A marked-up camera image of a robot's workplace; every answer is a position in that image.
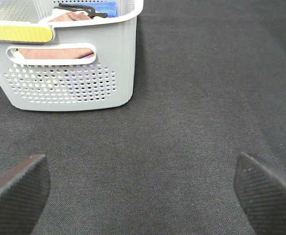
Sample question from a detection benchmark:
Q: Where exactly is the yellow corrugated strip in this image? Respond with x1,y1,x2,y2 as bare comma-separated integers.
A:
0,25,53,43

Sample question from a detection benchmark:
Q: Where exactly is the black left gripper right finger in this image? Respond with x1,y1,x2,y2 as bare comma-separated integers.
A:
234,152,286,235

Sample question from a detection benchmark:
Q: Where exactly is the grey perforated plastic basket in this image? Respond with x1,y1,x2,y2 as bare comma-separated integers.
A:
0,0,144,112

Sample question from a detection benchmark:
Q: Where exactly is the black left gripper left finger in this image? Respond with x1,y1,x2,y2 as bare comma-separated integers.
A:
0,154,50,235

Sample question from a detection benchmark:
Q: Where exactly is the blue towel in basket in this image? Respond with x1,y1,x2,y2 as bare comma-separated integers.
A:
63,0,119,18

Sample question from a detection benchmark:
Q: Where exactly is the black table mat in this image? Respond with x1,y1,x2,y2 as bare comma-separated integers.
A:
0,0,286,235

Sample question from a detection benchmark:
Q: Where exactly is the brown towel in basket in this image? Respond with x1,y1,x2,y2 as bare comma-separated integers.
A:
18,9,94,59

